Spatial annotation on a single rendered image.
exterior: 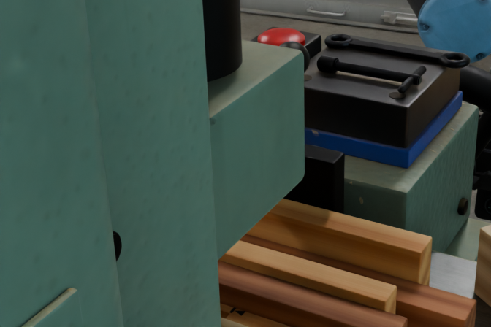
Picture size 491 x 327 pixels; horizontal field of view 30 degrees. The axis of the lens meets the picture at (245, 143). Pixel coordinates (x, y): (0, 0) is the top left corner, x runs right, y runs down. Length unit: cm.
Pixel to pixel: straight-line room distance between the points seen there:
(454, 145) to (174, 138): 35
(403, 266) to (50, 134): 33
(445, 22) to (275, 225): 52
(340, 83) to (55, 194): 41
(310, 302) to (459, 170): 21
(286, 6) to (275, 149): 333
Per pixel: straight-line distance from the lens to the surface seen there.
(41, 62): 16
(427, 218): 58
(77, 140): 17
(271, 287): 46
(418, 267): 47
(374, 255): 48
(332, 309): 45
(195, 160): 29
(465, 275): 57
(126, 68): 25
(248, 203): 41
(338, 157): 49
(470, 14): 98
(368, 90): 56
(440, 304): 46
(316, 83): 57
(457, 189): 63
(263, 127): 40
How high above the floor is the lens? 122
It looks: 27 degrees down
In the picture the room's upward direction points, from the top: 2 degrees counter-clockwise
